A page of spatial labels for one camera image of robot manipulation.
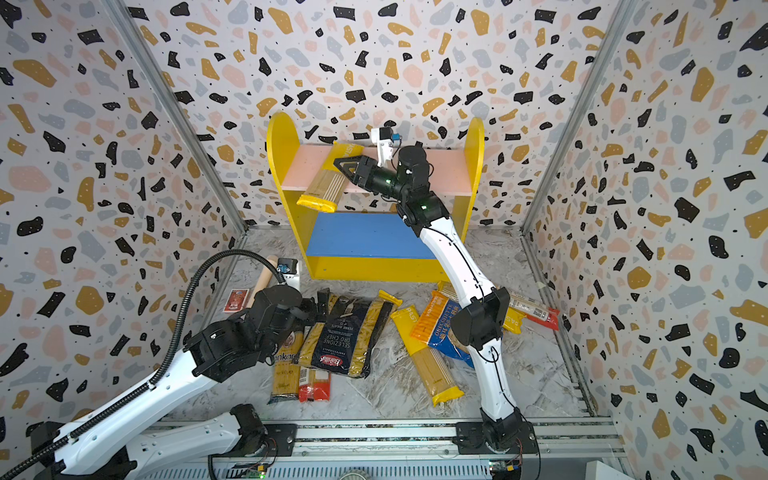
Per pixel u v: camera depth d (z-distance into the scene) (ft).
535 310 3.08
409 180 1.91
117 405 1.31
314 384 2.65
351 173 2.12
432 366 2.78
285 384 2.62
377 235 3.32
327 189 2.31
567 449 2.51
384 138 2.16
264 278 3.37
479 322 1.93
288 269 1.89
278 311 1.56
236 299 3.19
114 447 1.31
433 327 2.95
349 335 2.74
